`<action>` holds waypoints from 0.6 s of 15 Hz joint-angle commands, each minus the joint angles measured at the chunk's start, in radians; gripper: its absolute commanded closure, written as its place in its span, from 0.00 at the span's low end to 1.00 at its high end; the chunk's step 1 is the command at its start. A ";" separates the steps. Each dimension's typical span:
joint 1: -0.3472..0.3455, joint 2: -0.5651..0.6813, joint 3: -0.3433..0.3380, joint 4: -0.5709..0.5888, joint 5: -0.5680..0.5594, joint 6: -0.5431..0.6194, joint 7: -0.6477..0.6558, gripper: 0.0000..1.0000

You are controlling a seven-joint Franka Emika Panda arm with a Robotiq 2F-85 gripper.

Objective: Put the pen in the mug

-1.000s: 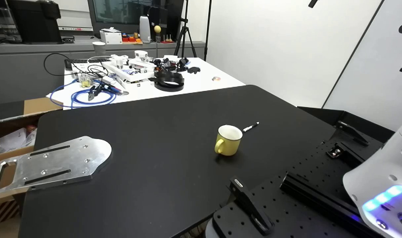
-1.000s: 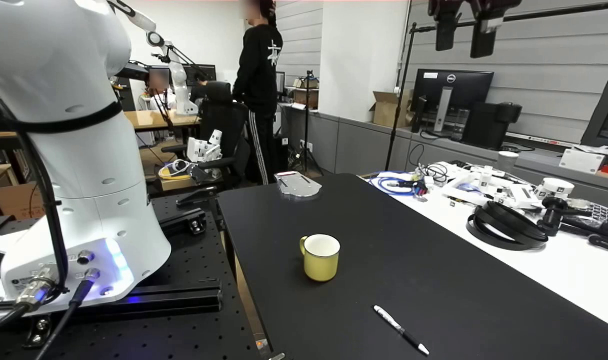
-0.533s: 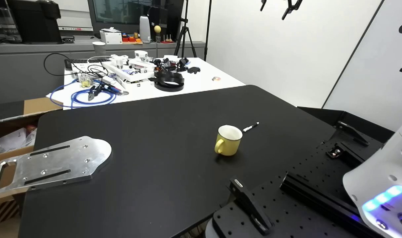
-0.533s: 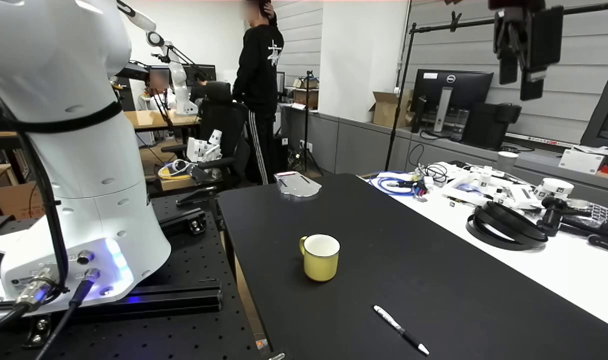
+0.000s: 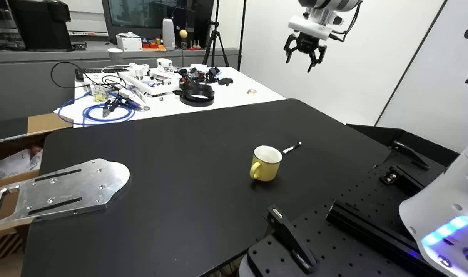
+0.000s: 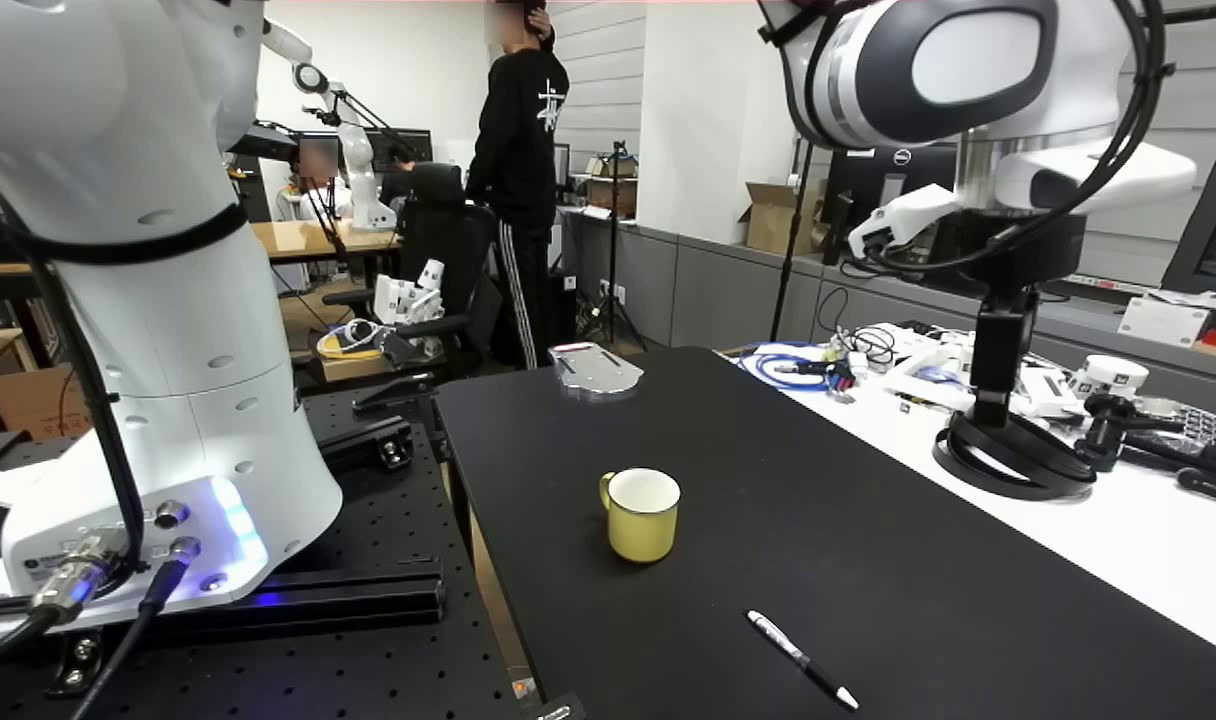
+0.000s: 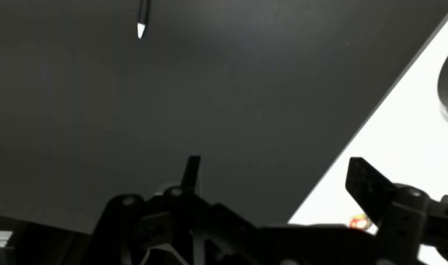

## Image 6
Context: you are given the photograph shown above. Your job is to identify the white gripper parts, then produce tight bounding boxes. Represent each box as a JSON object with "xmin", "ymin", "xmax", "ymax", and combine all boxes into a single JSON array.
[{"xmin": 372, "ymin": 258, "xmax": 447, "ymax": 327}]

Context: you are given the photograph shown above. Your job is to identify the coil of yellow cable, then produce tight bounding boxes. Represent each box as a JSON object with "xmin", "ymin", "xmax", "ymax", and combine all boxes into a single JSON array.
[{"xmin": 315, "ymin": 319, "xmax": 385, "ymax": 360}]

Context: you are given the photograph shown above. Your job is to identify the silver metal plate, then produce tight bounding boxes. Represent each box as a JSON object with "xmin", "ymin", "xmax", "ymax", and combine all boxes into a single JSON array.
[{"xmin": 550, "ymin": 342, "xmax": 645, "ymax": 400}]

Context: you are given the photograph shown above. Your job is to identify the open cardboard box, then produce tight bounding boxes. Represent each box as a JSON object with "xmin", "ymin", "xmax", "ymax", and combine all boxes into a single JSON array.
[{"xmin": 737, "ymin": 181, "xmax": 821, "ymax": 257}]

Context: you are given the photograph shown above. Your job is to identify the wooden table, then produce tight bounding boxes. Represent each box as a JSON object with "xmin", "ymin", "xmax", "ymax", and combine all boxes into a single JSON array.
[{"xmin": 251, "ymin": 219, "xmax": 405, "ymax": 267}]

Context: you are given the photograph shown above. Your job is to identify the coil of blue cable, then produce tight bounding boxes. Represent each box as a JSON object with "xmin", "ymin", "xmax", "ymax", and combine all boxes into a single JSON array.
[{"xmin": 736, "ymin": 341, "xmax": 841, "ymax": 392}]

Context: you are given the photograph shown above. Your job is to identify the black mount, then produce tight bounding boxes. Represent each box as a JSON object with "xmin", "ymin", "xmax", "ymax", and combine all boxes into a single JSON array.
[{"xmin": 1082, "ymin": 392, "xmax": 1187, "ymax": 474}]

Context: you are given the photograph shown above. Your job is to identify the brown cardboard box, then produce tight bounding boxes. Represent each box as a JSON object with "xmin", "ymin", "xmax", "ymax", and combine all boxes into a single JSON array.
[{"xmin": 0, "ymin": 364, "xmax": 95, "ymax": 442}]

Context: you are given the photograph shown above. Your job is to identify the white box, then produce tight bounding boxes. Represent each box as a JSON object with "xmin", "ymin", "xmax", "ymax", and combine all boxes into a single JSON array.
[{"xmin": 1117, "ymin": 296, "xmax": 1210, "ymax": 349}]

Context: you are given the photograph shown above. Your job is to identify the black and white pen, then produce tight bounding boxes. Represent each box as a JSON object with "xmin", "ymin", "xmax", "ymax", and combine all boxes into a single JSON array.
[{"xmin": 746, "ymin": 609, "xmax": 861, "ymax": 712}]

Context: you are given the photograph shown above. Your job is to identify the yellow mug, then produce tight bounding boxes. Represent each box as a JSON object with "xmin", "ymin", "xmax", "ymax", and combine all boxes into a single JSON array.
[{"xmin": 599, "ymin": 468, "xmax": 682, "ymax": 564}]

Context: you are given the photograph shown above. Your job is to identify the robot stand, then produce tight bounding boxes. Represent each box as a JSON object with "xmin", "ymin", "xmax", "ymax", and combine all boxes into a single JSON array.
[{"xmin": 0, "ymin": 385, "xmax": 531, "ymax": 720}]

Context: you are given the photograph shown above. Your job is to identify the person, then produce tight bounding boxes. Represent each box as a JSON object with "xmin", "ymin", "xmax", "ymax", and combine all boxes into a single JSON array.
[
  {"xmin": 273, "ymin": 140, "xmax": 355, "ymax": 223},
  {"xmin": 465, "ymin": 0, "xmax": 571, "ymax": 370}
]

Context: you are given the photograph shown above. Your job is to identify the black office chair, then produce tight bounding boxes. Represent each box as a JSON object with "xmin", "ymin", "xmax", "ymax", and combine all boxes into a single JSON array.
[{"xmin": 322, "ymin": 163, "xmax": 501, "ymax": 383}]

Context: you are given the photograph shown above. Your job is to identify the black ring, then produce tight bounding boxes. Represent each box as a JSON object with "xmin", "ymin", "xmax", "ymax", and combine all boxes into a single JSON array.
[{"xmin": 932, "ymin": 408, "xmax": 1100, "ymax": 502}]

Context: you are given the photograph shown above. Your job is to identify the black monitor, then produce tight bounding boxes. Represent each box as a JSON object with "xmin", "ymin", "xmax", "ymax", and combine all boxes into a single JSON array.
[{"xmin": 821, "ymin": 143, "xmax": 961, "ymax": 263}]

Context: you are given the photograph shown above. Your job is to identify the camera on tripod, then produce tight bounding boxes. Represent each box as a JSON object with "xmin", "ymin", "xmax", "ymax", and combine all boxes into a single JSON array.
[{"xmin": 580, "ymin": 140, "xmax": 650, "ymax": 352}]

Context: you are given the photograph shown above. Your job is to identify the coil of black cable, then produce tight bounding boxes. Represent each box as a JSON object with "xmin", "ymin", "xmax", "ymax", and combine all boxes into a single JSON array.
[{"xmin": 844, "ymin": 326, "xmax": 901, "ymax": 369}]

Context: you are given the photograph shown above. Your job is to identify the white round device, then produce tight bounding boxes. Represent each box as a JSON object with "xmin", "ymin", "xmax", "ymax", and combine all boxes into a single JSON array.
[{"xmin": 1070, "ymin": 354, "xmax": 1150, "ymax": 402}]

